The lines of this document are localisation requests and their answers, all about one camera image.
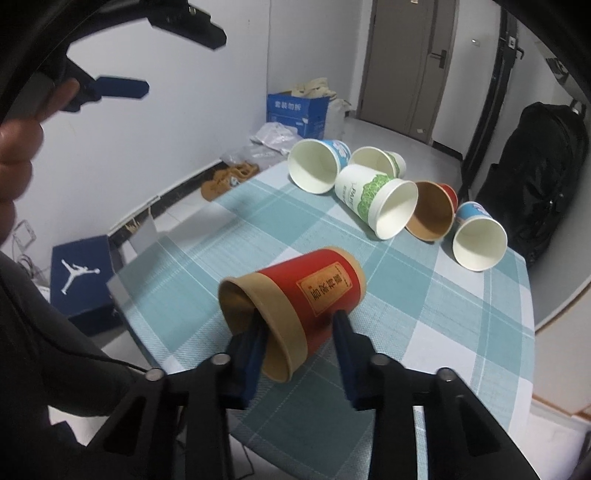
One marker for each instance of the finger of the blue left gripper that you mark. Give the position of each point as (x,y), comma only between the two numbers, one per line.
(118,87)
(190,23)

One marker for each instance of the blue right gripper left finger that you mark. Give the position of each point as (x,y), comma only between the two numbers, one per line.
(247,350)

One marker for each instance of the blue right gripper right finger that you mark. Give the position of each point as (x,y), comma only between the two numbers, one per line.
(354,352)

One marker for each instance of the green white paper cup front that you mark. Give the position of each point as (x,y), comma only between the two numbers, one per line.
(384,203)

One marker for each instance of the green white paper cup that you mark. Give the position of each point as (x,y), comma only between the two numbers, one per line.
(384,203)
(390,163)

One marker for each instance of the small red paper cup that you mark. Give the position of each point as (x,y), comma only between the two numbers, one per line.
(435,212)

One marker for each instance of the blue white paper cup right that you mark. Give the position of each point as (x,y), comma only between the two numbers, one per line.
(479,241)

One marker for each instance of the blue white paper cup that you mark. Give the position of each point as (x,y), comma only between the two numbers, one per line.
(479,241)
(314,165)

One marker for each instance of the green white paper cup rear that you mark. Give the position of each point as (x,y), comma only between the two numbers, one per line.
(390,163)

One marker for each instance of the person's left hand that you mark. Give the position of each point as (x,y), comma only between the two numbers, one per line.
(21,140)

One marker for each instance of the white plastic parcel bag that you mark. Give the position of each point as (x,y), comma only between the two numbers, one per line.
(277,137)

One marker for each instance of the blue cardboard box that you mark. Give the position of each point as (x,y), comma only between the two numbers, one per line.
(305,114)

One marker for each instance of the grey plastic parcel bag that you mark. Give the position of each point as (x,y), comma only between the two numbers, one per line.
(254,154)

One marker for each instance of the brown shoe front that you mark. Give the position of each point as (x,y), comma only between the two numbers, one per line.
(222,182)

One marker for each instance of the brown shoe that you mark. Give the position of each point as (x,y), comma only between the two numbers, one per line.
(222,182)
(243,171)

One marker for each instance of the brown shoe rear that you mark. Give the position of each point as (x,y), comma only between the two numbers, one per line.
(243,171)

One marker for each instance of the blue Jordan shoe box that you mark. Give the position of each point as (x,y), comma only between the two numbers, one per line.
(79,274)

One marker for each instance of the grey door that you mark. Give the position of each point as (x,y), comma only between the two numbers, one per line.
(402,86)

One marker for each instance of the black backpack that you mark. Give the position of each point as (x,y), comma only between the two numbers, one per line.
(530,188)

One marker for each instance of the black door handle lock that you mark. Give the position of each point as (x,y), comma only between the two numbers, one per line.
(441,57)

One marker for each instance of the black sliding door frame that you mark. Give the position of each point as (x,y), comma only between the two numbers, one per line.
(507,51)

